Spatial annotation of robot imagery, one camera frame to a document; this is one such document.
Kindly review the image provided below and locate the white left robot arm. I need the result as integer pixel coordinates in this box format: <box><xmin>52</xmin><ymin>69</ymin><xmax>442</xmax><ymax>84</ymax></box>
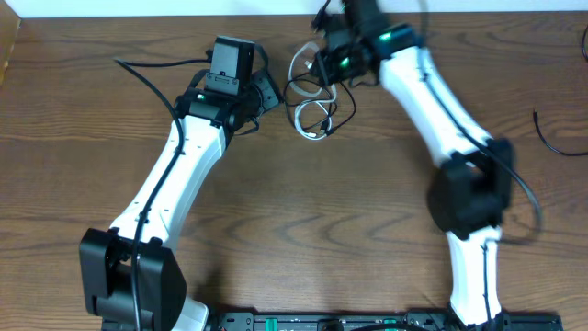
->
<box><xmin>79</xmin><ymin>36</ymin><xmax>283</xmax><ymax>330</ymax></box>

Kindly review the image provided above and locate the white usb cable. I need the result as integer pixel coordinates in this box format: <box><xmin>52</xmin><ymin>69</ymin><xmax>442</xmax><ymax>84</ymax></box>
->
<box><xmin>288</xmin><ymin>41</ymin><xmax>339</xmax><ymax>142</ymax></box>

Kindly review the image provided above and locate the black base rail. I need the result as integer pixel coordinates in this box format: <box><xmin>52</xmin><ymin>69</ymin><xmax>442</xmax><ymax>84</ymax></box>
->
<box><xmin>204</xmin><ymin>307</ymin><xmax>564</xmax><ymax>331</ymax></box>

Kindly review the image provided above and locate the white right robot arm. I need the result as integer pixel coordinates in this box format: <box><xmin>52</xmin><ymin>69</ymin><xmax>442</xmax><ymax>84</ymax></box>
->
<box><xmin>311</xmin><ymin>1</ymin><xmax>513</xmax><ymax>329</ymax></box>

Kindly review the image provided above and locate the brown cardboard side panel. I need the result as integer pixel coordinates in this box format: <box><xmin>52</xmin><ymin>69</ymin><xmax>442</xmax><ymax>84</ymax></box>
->
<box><xmin>0</xmin><ymin>0</ymin><xmax>21</xmax><ymax>83</ymax></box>

